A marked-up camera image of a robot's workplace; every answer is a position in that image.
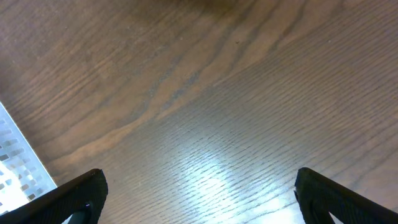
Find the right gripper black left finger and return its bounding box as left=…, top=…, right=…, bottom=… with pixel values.
left=1, top=169, right=108, bottom=224

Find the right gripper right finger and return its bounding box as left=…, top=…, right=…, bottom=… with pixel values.
left=295, top=167, right=397, bottom=224

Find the clear plastic basket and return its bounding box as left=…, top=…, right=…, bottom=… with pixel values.
left=0, top=106, right=57, bottom=215

